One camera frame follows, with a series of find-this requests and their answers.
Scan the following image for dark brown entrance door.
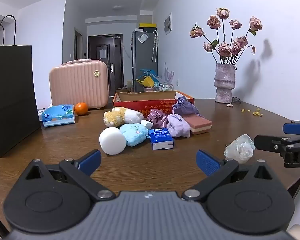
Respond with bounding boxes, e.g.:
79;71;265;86
88;34;123;97

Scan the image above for purple feather decoration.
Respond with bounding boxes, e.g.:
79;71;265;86
162;62;175;84

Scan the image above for pink ribbed suitcase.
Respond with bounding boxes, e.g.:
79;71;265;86
49;59;109;109

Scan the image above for black paper bag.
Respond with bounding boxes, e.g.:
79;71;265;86
0;15;42;158

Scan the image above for grey refrigerator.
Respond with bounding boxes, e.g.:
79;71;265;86
132;31;158;92

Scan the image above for pink satin pouch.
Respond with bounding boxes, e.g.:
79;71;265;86
147;109;169;130

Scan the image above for white round sponge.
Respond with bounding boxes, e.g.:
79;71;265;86
99;127;127;155

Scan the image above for purple drawstring pouch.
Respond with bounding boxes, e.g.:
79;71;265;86
172;96;200;117

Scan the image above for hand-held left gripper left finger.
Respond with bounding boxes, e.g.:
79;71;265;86
25;149;115;201

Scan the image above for yellow bag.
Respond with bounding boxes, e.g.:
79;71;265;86
136;76;155;88

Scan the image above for scattered yellow crumbs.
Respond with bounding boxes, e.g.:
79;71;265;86
241;108;263;117

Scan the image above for small blue tissue packet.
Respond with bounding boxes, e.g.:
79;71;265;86
149;128;175;150

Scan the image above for bunch of dried pink roses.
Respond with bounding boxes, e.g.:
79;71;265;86
189;7;263;65

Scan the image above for white electrical wall panel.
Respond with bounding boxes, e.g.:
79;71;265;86
164;12;173;35

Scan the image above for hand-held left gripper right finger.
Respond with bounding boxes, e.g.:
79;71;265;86
182;149;273;201

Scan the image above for white folded umbrella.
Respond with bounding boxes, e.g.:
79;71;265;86
151;30;158;62

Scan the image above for crumpled clear plastic bag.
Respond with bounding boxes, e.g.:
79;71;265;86
224;134;255;165

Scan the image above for pink layered sponge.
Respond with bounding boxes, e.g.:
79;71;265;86
184;115;213;135

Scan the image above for side doorway frame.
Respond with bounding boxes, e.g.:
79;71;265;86
74;27;83;60

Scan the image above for blue soft tissue pack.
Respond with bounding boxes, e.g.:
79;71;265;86
41;104;76;128

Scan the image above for yellow and white plush toy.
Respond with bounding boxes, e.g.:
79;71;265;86
103;107;144;127

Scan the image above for orange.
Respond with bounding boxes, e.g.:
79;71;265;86
74;102;89;116

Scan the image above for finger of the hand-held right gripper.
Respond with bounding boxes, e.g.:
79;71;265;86
282;121;300;135
254;134;290;153

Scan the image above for light blue plush toy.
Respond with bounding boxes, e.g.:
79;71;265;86
119;123;150;147

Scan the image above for lavender fluffy towel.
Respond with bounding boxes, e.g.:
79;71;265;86
166;114;191;138

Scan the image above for yellow and black box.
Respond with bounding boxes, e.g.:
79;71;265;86
139;23;157;32

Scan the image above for blue plastic stool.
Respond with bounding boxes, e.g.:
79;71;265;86
140;68;158;77

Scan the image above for cardboard box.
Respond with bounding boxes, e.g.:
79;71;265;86
112;91;195;117

